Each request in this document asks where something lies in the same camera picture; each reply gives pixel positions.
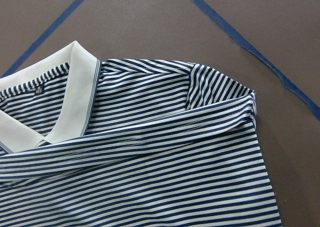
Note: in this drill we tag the blue tape grid lines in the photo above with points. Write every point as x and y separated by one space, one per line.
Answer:
210 13

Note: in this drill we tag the striped polo shirt white collar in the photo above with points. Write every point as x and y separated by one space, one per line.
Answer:
130 143

